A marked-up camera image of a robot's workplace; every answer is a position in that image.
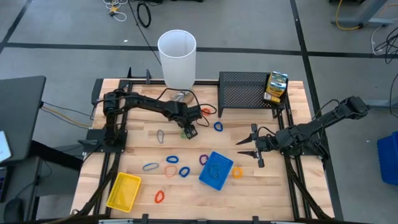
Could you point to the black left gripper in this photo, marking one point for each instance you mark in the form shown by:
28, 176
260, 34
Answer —
189, 115

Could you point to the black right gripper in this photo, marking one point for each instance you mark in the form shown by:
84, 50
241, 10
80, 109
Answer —
265, 143

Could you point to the red coil wristband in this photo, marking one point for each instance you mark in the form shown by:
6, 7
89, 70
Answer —
205, 114

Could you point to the blue plastic basket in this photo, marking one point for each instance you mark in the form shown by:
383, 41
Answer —
224, 161

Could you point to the purple coil wristband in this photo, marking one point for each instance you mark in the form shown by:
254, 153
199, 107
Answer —
200, 160

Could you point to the yellow coil wristband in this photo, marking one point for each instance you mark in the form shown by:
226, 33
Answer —
233, 172

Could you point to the orange rubber band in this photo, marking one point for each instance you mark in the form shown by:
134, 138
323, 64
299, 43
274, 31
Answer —
165, 171

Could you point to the black plastic basket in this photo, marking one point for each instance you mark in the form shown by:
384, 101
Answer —
283, 99

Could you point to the colourful crayon box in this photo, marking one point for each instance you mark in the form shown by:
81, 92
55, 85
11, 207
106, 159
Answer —
276, 82

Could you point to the orange coil wristband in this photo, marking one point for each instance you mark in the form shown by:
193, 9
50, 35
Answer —
155, 197

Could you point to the yellow plastic basket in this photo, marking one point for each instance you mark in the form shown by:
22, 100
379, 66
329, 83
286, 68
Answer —
124, 193

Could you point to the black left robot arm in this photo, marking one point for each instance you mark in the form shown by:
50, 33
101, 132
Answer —
146, 104

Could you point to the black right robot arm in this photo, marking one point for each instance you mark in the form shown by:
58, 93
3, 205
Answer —
311, 133

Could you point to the grey desk leg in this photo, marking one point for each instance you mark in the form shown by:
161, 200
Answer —
357, 22

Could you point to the black desk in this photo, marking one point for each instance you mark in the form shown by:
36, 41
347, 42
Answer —
21, 109

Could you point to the black perforated metal shelf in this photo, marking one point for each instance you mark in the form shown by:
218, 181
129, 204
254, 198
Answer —
242, 93

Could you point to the white cylindrical bin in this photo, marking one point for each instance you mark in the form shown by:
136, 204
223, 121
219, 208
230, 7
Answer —
177, 62

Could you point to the silver aluminium extrusion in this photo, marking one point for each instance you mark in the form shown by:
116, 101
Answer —
280, 222
115, 221

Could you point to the blue storage bin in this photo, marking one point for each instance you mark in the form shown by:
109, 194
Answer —
388, 158

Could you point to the white screen device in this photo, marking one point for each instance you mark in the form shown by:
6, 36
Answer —
3, 146

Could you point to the black computer mouse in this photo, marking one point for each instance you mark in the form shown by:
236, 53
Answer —
14, 211

